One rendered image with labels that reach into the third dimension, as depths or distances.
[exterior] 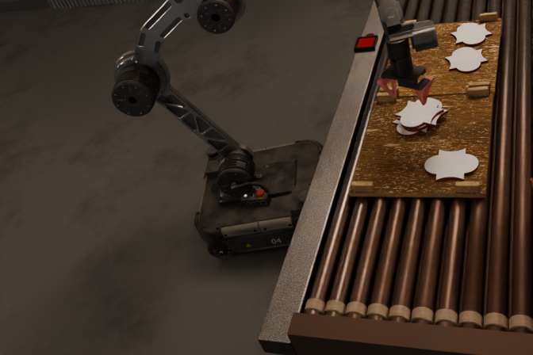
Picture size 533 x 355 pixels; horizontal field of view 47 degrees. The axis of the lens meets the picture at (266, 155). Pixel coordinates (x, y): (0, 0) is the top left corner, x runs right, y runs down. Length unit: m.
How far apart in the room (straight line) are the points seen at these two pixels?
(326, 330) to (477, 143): 0.67
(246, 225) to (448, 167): 1.27
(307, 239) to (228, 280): 1.29
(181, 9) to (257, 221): 0.96
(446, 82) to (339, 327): 0.90
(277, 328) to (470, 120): 0.80
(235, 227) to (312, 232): 1.13
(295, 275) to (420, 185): 0.40
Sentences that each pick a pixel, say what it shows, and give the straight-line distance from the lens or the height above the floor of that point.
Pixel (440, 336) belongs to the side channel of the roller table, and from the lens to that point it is 1.34.
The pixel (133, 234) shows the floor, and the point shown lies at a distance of 3.35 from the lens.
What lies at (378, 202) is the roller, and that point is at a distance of 1.64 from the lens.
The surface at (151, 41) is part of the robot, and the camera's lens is 2.56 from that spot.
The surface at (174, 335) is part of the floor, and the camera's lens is 2.80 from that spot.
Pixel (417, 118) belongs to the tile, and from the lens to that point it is 1.78.
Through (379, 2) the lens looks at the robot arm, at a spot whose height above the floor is 1.31.
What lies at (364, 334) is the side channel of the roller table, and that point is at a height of 0.95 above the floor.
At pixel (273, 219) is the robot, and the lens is 2.68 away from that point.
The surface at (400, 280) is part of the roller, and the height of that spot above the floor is 0.92.
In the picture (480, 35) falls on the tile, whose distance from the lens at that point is 2.15.
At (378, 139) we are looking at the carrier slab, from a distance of 1.80.
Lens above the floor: 2.08
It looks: 38 degrees down
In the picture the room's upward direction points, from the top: 22 degrees counter-clockwise
